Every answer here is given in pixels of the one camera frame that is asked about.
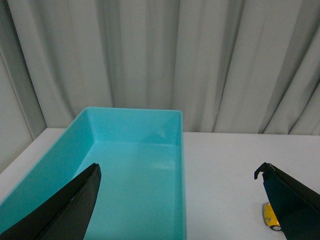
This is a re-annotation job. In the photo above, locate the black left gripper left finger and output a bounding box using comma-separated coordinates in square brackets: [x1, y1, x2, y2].
[0, 163, 101, 240]

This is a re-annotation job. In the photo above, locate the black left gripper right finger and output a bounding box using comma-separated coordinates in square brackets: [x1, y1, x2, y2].
[254, 162, 320, 240]

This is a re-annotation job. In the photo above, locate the yellow beetle toy car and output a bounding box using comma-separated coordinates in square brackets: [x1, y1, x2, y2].
[262, 202, 282, 232]

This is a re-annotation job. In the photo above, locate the turquoise plastic storage bin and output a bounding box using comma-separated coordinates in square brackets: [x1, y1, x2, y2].
[0, 107, 187, 240]

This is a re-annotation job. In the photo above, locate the grey pleated curtain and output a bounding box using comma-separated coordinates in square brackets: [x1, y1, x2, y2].
[0, 0, 320, 170]

